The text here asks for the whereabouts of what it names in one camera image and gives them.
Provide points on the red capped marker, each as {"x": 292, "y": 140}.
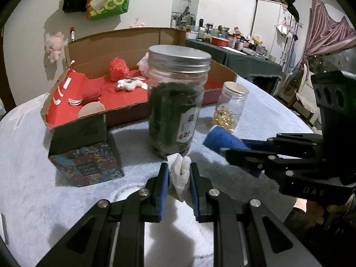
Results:
{"x": 72, "y": 34}

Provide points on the chair with beige cushion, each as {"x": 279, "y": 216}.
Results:
{"x": 303, "y": 100}

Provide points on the person's right hand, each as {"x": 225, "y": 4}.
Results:
{"x": 339, "y": 205}

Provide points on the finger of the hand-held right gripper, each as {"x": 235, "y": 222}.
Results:
{"x": 250, "y": 157}
{"x": 294, "y": 141}

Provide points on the small pink plush figure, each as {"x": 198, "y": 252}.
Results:
{"x": 136, "y": 24}

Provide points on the person's right forearm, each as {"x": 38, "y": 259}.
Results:
{"x": 300, "y": 204}

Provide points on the red plush heart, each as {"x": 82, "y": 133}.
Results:
{"x": 91, "y": 93}

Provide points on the small glass jar gold pieces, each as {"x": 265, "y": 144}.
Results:
{"x": 230, "y": 103}

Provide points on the cardboard box with red lining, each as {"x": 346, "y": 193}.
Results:
{"x": 122, "y": 100}

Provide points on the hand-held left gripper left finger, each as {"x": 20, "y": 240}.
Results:
{"x": 164, "y": 189}

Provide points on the red knitted plush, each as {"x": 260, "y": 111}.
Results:
{"x": 118, "y": 69}

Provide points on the blue cloth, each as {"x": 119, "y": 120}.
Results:
{"x": 222, "y": 139}

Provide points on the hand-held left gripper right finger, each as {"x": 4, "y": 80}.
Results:
{"x": 195, "y": 197}

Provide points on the table with dark green cloth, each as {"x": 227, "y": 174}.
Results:
{"x": 250, "y": 64}

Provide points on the row of cosmetic bottles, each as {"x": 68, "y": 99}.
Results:
{"x": 222, "y": 34}

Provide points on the white spotted plush toy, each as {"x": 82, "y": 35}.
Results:
{"x": 129, "y": 84}

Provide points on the large glass jar of tea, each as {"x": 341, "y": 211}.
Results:
{"x": 172, "y": 116}

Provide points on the red basin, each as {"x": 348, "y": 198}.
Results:
{"x": 219, "y": 41}

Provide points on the pink curtain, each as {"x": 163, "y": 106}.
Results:
{"x": 325, "y": 33}

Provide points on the white cloth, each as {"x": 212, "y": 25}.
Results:
{"x": 179, "y": 175}

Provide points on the pink pig plush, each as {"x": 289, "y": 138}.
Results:
{"x": 53, "y": 46}

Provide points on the colourful patterned box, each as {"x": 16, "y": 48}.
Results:
{"x": 86, "y": 164}

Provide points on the beige round cushion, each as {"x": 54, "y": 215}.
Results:
{"x": 90, "y": 110}

